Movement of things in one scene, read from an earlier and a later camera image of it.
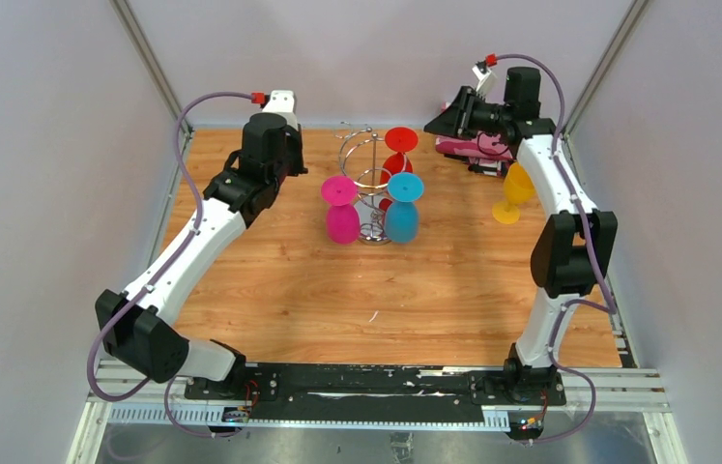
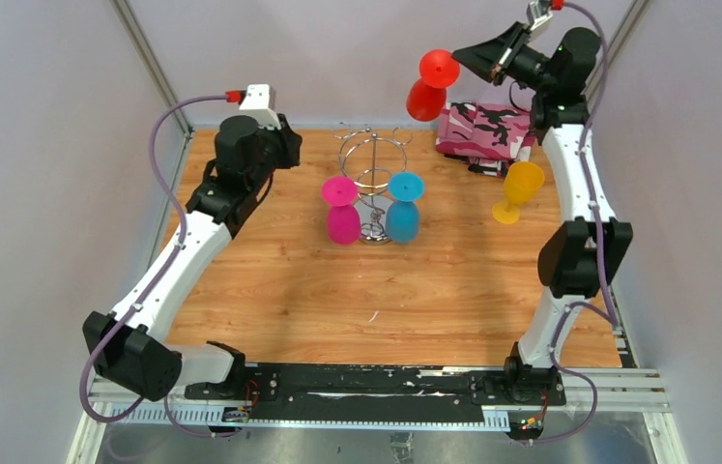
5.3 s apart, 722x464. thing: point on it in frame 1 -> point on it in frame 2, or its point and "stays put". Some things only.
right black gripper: [456, 119] -> [484, 57]
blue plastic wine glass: [401, 221] stays put
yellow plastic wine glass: [518, 189] stays put
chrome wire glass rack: [360, 161] stays put
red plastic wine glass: [400, 140] -> [426, 95]
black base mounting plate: [333, 391] stays put
